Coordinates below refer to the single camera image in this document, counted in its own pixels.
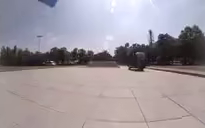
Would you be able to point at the white car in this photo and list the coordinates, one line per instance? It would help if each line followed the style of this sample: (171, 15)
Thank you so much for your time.
(50, 62)

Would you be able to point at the dark kerb strip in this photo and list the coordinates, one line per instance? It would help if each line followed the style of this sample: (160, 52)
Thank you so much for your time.
(186, 71)

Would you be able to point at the low building with dark roof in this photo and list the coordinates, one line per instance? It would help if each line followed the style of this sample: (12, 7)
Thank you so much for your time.
(102, 59)

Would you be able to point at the pale concrete slab pavement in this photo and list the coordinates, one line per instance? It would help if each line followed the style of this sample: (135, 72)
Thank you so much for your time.
(90, 96)

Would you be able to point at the blue object overhead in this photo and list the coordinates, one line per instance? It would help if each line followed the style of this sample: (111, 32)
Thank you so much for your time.
(48, 2)

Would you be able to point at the dark vehicle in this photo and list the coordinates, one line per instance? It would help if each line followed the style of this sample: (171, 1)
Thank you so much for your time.
(137, 61)

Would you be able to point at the row of trees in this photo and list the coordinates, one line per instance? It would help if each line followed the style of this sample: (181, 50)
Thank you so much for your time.
(176, 48)

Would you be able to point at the tall light pole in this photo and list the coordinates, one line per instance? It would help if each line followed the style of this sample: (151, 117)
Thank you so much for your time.
(39, 42)

